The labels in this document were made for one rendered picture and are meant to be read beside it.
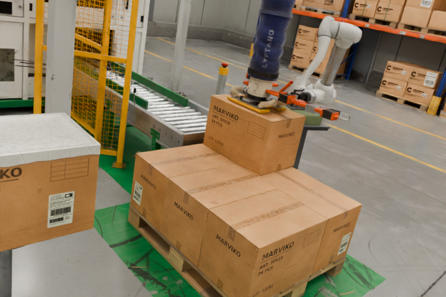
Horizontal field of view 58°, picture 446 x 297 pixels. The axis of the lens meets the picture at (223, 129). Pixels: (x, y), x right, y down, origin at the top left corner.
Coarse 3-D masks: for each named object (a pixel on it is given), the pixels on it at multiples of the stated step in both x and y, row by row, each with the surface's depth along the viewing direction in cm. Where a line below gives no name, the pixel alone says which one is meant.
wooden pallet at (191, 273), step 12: (132, 216) 288; (144, 228) 285; (156, 240) 274; (168, 240) 256; (168, 252) 265; (180, 252) 247; (180, 264) 248; (192, 264) 239; (336, 264) 270; (192, 276) 246; (204, 276) 231; (312, 276) 250; (204, 288) 238; (216, 288) 224; (288, 288) 234; (300, 288) 245
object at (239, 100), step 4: (228, 96) 297; (232, 96) 297; (240, 96) 292; (232, 100) 293; (236, 100) 290; (240, 100) 290; (244, 100) 292; (240, 104) 288; (244, 104) 285; (248, 104) 284; (252, 104) 285; (256, 104) 283; (252, 108) 280; (256, 108) 279; (260, 108) 279; (264, 108) 281; (260, 112) 275; (264, 112) 278; (268, 112) 281
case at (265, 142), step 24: (216, 96) 302; (216, 120) 301; (240, 120) 284; (264, 120) 269; (288, 120) 277; (216, 144) 304; (240, 144) 286; (264, 144) 271; (288, 144) 288; (264, 168) 277
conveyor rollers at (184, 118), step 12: (108, 72) 482; (120, 84) 445; (132, 84) 448; (144, 96) 418; (156, 96) 419; (156, 108) 380; (168, 108) 388; (180, 108) 397; (168, 120) 357; (180, 120) 365; (192, 120) 365; (204, 120) 374
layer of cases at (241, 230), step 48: (144, 192) 273; (192, 192) 238; (240, 192) 248; (288, 192) 260; (336, 192) 273; (192, 240) 237; (240, 240) 206; (288, 240) 213; (336, 240) 256; (240, 288) 209
